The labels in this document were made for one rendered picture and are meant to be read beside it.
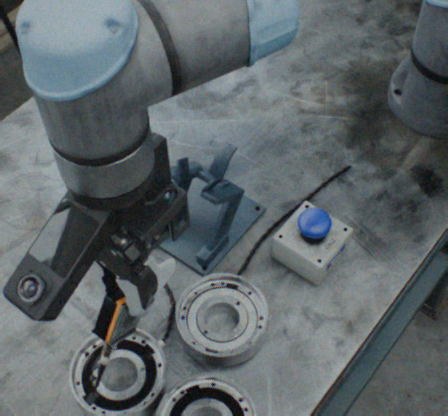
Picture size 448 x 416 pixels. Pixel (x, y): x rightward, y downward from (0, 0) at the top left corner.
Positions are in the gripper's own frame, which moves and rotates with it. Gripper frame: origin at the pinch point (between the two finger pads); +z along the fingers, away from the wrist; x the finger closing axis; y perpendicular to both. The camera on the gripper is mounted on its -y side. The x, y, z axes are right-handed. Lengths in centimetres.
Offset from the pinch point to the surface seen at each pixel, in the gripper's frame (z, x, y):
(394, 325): 69, -15, 52
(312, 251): 8.8, -9.2, 21.5
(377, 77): 13, 1, 56
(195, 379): 9.8, -7.7, 1.1
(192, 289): 10.0, -0.6, 9.5
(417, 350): 93, -20, 62
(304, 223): 5.9, -7.2, 22.6
